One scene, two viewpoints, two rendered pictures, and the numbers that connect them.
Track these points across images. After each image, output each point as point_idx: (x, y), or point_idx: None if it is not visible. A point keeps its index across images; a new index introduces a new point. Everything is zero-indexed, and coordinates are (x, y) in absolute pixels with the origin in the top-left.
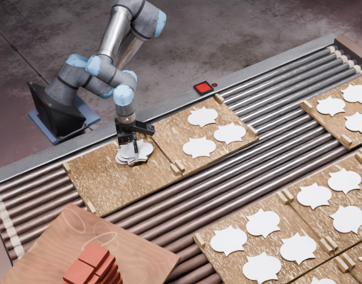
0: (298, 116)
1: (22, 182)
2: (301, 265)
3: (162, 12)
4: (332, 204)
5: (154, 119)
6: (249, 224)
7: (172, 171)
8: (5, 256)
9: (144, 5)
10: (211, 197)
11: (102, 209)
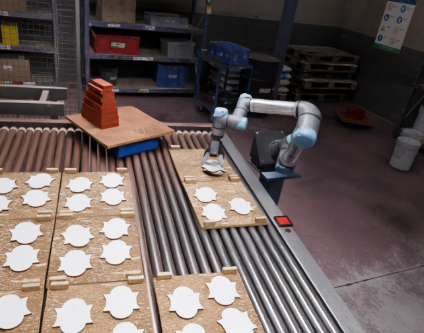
0: None
1: None
2: (65, 200)
3: (310, 131)
4: (99, 236)
5: (252, 191)
6: (116, 190)
7: None
8: None
9: (306, 114)
10: (157, 192)
11: (174, 152)
